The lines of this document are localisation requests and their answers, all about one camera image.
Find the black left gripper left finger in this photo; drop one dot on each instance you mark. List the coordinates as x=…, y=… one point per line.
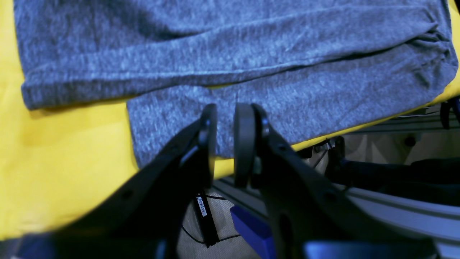
x=143, y=218

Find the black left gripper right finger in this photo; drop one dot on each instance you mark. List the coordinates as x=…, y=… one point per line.
x=309, y=217

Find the blue plastic clamp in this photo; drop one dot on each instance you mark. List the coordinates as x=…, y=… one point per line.
x=255, y=232

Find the yellow table cloth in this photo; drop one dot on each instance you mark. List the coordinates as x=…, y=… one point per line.
x=59, y=163

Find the grey long-sleeve T-shirt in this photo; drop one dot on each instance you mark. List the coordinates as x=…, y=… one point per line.
x=316, y=66

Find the black labelled power strip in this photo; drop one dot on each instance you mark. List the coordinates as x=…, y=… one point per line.
x=205, y=219

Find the aluminium table frame rail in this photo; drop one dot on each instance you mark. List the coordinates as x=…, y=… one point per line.
x=411, y=218

